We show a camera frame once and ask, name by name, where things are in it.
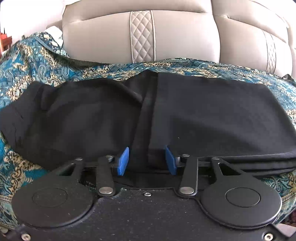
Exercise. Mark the black pants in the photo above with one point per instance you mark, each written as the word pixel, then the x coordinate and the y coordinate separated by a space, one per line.
pixel 240 122

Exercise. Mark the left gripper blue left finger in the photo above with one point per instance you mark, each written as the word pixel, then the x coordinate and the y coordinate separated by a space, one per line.
pixel 107 168

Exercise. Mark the beige leather sofa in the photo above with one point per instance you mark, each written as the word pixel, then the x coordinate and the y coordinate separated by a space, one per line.
pixel 254 34

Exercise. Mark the blue paisley sofa throw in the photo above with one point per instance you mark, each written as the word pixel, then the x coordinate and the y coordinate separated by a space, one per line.
pixel 40 58

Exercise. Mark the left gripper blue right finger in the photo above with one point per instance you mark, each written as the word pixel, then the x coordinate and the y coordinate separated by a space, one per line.
pixel 184 166

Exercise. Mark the dark wooden cabinet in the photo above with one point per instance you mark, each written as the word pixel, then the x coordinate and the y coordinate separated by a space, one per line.
pixel 5 42

